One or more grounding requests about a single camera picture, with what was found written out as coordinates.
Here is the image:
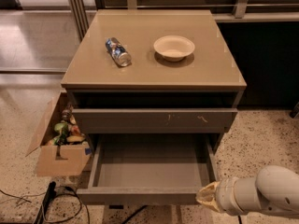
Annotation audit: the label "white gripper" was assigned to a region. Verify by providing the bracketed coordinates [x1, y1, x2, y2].
[196, 177, 248, 216]

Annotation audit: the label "grey drawer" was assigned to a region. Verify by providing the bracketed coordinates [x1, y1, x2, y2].
[73, 108, 237, 133]
[78, 133, 219, 205]

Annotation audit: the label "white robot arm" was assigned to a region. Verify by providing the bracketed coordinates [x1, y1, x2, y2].
[196, 165, 299, 218]

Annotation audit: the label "grey drawer cabinet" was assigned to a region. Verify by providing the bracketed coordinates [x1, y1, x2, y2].
[60, 9, 248, 142]

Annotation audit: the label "grey top drawer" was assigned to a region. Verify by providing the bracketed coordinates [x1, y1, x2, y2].
[73, 108, 237, 133]

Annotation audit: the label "cardboard box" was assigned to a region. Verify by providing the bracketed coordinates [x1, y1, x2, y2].
[26, 92, 92, 176]

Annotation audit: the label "white paper bowl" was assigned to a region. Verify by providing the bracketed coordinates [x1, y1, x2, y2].
[153, 35, 195, 62]

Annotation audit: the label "toy food items in box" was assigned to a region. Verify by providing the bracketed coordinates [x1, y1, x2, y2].
[46, 104, 87, 147]

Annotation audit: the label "black power strip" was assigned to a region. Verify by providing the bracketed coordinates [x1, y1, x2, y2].
[33, 181, 56, 224]

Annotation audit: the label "blue silver soda can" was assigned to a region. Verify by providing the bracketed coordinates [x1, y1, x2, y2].
[106, 37, 132, 67]

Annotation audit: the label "black looped cable left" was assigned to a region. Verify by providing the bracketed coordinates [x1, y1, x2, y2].
[41, 185, 92, 224]

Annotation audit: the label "thin grey wire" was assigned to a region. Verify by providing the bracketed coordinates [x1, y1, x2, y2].
[0, 189, 46, 207]

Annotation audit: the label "metal railing frame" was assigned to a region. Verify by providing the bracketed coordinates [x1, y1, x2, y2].
[68, 0, 299, 36]

